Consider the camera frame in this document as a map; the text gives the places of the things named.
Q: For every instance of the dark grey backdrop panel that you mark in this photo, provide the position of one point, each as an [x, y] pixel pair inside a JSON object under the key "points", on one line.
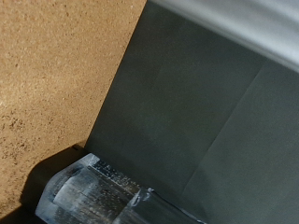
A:
{"points": [[174, 118]]}

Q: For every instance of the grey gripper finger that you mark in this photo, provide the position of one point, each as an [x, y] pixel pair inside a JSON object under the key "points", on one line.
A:
{"points": [[93, 196]]}

